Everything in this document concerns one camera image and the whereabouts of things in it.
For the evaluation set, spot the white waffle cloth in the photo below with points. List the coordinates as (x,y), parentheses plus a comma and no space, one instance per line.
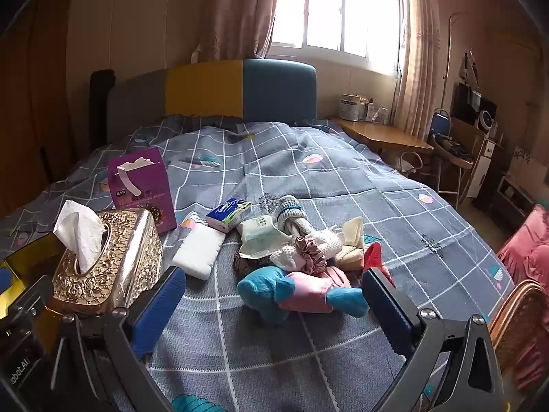
(328,244)

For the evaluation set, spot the grey checked bed blanket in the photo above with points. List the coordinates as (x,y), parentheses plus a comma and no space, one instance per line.
(300,171)

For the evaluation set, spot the white shelf unit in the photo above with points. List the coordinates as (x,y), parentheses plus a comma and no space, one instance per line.
(482,167)

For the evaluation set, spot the small white fan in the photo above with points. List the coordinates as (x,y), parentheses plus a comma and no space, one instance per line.
(489,120)

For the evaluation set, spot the brown cloth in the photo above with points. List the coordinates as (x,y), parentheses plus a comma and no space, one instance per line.
(246,264)

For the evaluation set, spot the gold metal tin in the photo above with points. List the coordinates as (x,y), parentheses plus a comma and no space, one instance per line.
(30,249)

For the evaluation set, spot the blue pocket tissue packet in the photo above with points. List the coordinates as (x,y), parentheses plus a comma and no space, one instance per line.
(225,212)

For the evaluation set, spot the blue and pink plush toy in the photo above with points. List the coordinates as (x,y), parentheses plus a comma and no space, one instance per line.
(261,292)

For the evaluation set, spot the ornate gold tissue box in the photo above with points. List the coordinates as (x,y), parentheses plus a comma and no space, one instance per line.
(124,244)

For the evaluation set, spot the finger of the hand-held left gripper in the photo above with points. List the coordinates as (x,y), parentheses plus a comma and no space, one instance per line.
(30,296)
(4,280)

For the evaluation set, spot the cream cloth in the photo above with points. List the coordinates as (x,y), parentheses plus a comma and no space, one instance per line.
(354,231)

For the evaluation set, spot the pink cloth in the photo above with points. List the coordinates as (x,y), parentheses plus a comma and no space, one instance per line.
(527,249)

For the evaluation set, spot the grey yellow blue headboard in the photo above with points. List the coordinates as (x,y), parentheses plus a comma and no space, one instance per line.
(206,90)

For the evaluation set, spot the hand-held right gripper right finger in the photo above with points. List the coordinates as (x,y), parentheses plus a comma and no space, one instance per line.
(386,313)

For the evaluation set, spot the white facial tissue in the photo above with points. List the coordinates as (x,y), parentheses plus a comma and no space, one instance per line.
(77,231)

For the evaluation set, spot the white rectangular soap bar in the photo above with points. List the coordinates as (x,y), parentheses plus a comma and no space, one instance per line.
(197,251)

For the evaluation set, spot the purple tissue box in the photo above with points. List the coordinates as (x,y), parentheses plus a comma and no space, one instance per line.
(146,180)

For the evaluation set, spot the red cloth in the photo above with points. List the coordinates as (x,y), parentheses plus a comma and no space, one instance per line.
(373,255)

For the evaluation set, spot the pink socks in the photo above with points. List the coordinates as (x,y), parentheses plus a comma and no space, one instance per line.
(336,277)

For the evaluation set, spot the white sock pair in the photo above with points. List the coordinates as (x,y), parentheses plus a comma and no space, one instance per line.
(289,206)

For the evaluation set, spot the wooden wardrobe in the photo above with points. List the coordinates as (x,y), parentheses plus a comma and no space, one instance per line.
(47,116)

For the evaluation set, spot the clear plastic boxes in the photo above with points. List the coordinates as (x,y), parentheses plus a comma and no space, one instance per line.
(377,113)

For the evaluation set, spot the pink patterned curtain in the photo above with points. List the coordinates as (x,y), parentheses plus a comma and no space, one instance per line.
(422,73)
(236,13)

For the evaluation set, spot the wicker chair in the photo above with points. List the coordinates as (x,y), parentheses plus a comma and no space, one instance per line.
(514,322)

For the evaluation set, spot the blue folding chair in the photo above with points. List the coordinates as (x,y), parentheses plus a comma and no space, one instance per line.
(439,124)

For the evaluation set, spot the window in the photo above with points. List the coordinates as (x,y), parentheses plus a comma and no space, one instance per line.
(326,8)

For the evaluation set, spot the wooden desk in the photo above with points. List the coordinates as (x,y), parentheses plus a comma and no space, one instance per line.
(377,133)

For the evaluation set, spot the pink hair scrunchie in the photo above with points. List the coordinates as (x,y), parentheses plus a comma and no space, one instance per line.
(309,253)

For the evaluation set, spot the white appliance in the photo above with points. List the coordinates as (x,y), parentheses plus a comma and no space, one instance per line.
(349,109)

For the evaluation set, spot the white wet wipe packet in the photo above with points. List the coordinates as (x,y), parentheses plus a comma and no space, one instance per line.
(257,231)

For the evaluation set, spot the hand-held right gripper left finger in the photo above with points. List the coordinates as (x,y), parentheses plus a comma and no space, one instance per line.
(158,304)

